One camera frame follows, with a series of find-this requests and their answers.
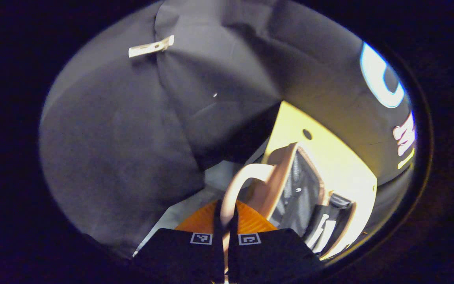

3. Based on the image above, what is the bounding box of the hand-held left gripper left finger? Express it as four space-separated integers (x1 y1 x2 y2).
132 199 226 284

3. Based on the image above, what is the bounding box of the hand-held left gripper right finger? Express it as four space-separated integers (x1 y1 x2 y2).
227 199 325 284

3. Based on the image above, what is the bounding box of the white squeeze tube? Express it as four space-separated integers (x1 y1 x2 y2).
306 213 329 248

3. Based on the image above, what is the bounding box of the white pump bottle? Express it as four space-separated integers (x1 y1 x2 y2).
314 220 337 254

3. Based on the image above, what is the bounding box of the pink suitcase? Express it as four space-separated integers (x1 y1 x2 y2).
219 142 358 262

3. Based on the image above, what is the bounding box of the white tape strip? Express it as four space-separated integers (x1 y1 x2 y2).
128 35 175 59

